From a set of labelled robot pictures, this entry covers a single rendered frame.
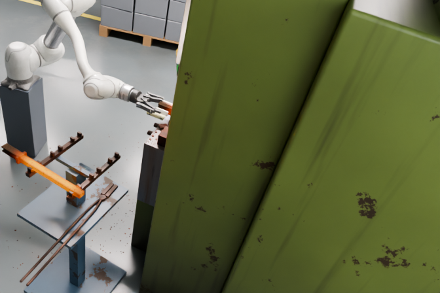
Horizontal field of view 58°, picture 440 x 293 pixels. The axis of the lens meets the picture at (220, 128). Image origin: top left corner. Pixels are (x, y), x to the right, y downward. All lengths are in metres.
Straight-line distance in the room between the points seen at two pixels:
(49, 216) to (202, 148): 0.79
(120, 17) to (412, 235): 3.86
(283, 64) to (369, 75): 0.27
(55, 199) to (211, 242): 0.75
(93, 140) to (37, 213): 1.51
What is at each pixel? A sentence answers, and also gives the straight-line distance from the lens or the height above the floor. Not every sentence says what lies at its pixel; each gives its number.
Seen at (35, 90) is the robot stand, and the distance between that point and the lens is 2.96.
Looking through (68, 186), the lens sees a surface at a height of 1.02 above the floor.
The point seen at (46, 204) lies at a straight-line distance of 1.99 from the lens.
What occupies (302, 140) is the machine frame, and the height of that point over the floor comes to 1.55.
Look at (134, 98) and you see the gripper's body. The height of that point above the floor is 1.01.
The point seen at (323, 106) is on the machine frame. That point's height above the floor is 1.69.
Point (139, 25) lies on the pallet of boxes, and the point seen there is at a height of 0.23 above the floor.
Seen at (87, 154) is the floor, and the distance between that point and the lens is 3.27.
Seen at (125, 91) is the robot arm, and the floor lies 1.03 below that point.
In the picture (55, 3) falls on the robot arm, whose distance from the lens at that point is 2.36.
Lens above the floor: 2.29
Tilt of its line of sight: 38 degrees down
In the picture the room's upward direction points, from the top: 16 degrees clockwise
